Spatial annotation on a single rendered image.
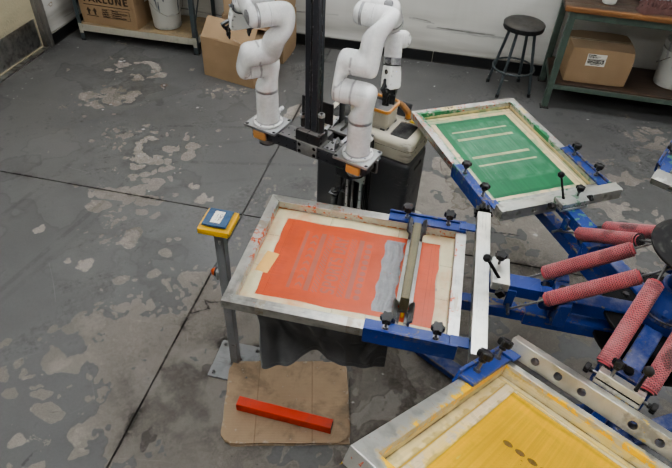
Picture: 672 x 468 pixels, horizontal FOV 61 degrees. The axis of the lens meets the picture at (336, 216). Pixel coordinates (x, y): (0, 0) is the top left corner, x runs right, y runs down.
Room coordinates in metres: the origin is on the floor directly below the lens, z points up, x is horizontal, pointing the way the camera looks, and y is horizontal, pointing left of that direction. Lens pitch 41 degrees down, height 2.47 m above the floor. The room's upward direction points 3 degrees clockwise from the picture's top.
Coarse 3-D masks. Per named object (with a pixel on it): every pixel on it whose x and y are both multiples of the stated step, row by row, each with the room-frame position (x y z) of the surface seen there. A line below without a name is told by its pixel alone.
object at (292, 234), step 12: (288, 228) 1.65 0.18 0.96; (300, 228) 1.66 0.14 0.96; (312, 228) 1.66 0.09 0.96; (324, 228) 1.66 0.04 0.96; (336, 228) 1.67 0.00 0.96; (348, 228) 1.67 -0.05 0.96; (288, 240) 1.58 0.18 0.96; (300, 240) 1.59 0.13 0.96; (372, 240) 1.61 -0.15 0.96; (384, 240) 1.61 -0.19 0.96; (396, 240) 1.62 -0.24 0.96; (276, 252) 1.52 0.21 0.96; (288, 252) 1.52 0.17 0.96; (372, 252) 1.54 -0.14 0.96; (384, 252) 1.55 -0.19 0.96; (432, 252) 1.56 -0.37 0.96; (372, 264) 1.48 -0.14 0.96; (420, 264) 1.49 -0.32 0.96; (432, 264) 1.50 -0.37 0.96; (420, 276) 1.43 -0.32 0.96; (432, 276) 1.44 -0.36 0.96
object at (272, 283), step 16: (288, 256) 1.50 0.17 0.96; (272, 272) 1.41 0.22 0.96; (288, 272) 1.42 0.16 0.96; (368, 272) 1.44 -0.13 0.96; (272, 288) 1.34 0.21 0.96; (288, 288) 1.34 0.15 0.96; (368, 288) 1.36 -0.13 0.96; (416, 288) 1.37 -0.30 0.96; (432, 288) 1.38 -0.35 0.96; (320, 304) 1.28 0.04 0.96; (336, 304) 1.28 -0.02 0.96; (352, 304) 1.28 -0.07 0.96; (368, 304) 1.29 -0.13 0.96; (416, 304) 1.30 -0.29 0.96; (432, 304) 1.30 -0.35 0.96; (400, 320) 1.23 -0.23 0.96; (416, 320) 1.23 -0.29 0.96
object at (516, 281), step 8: (512, 280) 1.35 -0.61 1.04; (520, 280) 1.36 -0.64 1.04; (528, 280) 1.36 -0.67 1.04; (536, 280) 1.36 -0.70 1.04; (512, 288) 1.33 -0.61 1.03; (520, 288) 1.32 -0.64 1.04; (528, 288) 1.32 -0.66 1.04; (536, 288) 1.32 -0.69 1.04; (520, 296) 1.32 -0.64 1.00; (528, 296) 1.32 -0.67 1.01; (536, 296) 1.31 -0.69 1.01
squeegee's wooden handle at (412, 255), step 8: (416, 224) 1.60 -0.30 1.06; (416, 232) 1.55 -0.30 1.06; (416, 240) 1.51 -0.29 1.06; (416, 248) 1.47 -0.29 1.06; (408, 256) 1.43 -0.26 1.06; (416, 256) 1.43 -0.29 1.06; (408, 264) 1.39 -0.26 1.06; (408, 272) 1.35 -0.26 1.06; (408, 280) 1.31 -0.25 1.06; (408, 288) 1.28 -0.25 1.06; (408, 296) 1.24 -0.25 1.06; (400, 304) 1.24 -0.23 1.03; (408, 304) 1.23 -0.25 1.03
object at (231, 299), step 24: (264, 216) 1.68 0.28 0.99; (336, 216) 1.73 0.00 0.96; (360, 216) 1.71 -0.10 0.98; (384, 216) 1.71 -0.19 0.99; (456, 240) 1.60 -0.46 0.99; (240, 264) 1.41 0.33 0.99; (456, 264) 1.47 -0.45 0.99; (240, 288) 1.32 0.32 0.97; (456, 288) 1.35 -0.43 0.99; (264, 312) 1.22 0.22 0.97; (288, 312) 1.21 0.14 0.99; (312, 312) 1.21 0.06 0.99; (456, 312) 1.24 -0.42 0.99
